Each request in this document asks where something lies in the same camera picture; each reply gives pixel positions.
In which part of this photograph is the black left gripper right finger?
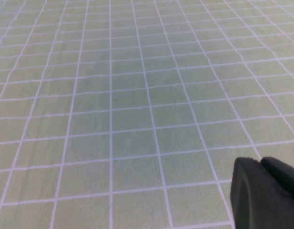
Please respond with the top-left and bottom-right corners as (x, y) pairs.
(260, 156), (294, 203)

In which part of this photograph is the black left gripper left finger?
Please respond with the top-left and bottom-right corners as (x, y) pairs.
(229, 156), (294, 229)

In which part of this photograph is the green white-grid tablecloth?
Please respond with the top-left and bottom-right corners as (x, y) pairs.
(0, 0), (294, 229)

